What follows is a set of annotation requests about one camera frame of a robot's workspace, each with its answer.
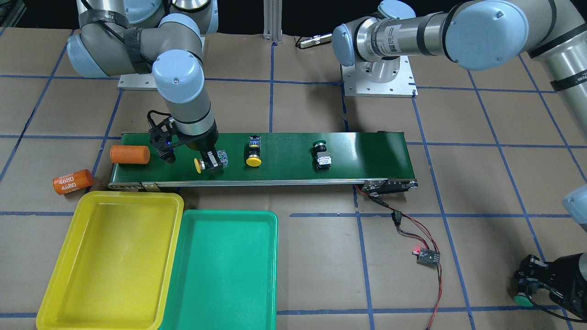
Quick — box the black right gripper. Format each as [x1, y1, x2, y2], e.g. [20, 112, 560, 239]
[148, 110, 221, 171]

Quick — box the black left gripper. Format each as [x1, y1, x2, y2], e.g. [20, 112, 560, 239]
[514, 253, 587, 317]

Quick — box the yellow mushroom push button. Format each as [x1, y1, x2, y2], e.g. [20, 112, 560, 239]
[245, 135, 262, 167]
[194, 150, 229, 174]

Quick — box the green mushroom push button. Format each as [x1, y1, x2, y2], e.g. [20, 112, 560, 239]
[513, 284, 538, 308]
[312, 139, 332, 171]

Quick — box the plain orange cylinder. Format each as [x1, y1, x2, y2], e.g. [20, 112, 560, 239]
[110, 145, 150, 165]

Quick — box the orange cylinder with 4680 print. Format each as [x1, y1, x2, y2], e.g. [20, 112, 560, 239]
[53, 169, 94, 196]

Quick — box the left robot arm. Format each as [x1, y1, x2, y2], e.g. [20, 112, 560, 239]
[332, 0, 587, 323]

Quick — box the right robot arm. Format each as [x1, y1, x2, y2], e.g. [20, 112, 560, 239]
[67, 0, 222, 171]

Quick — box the green plastic tray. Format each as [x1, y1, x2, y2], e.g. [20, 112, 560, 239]
[160, 209, 279, 330]

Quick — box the small motor controller board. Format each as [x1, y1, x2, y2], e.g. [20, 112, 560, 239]
[415, 248, 441, 267]

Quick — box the yellow plastic tray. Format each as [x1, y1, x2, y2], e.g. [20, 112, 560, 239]
[36, 191, 184, 330]

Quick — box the silver connector plug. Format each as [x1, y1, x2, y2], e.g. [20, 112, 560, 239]
[295, 33, 332, 50]

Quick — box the green conveyor belt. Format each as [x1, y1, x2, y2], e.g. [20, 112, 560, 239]
[108, 131, 418, 196]

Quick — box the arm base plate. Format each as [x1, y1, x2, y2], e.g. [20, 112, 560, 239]
[340, 56, 418, 98]
[117, 37, 204, 92]

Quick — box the aluminium frame post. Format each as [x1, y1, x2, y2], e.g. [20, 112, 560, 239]
[262, 0, 283, 44]

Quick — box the red black power cable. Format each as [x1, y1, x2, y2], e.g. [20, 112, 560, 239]
[353, 183, 444, 330]

